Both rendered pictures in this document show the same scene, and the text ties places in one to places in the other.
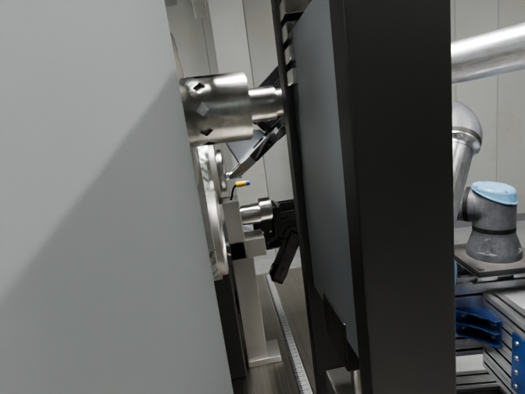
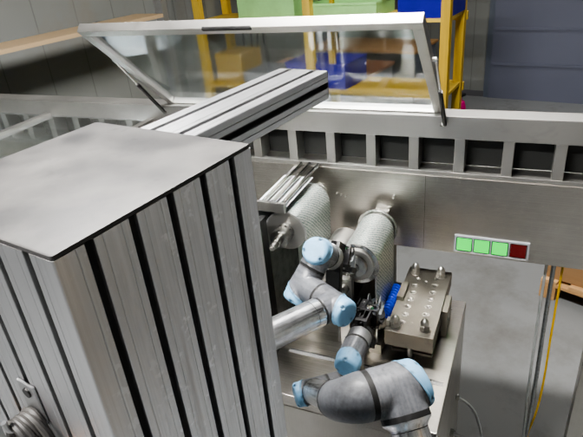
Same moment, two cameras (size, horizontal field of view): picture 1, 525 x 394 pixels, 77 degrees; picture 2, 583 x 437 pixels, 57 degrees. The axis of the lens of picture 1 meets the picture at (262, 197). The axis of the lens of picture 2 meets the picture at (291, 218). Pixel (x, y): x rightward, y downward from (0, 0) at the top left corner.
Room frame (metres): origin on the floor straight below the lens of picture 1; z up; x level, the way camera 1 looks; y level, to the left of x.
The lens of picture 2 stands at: (1.17, -1.29, 2.22)
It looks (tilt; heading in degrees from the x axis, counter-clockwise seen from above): 28 degrees down; 121
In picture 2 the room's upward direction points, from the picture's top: 6 degrees counter-clockwise
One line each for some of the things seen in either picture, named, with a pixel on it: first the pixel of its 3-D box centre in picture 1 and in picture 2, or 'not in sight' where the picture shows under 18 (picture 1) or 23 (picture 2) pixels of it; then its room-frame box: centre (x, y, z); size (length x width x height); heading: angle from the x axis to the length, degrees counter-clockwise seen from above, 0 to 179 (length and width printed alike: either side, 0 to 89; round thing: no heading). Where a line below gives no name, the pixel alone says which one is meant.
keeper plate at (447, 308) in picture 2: not in sight; (447, 316); (0.83, 0.28, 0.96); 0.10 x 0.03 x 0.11; 96
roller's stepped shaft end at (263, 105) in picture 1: (278, 102); (274, 244); (0.33, -0.03, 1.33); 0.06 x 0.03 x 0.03; 96
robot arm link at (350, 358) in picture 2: not in sight; (350, 355); (0.66, -0.19, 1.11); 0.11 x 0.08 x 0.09; 96
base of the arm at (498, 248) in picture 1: (493, 239); not in sight; (0.99, -0.72, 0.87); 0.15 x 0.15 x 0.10
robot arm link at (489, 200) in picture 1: (491, 204); not in sight; (0.99, -0.71, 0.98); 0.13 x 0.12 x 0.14; 44
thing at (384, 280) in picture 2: not in sight; (384, 280); (0.62, 0.21, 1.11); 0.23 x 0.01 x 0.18; 96
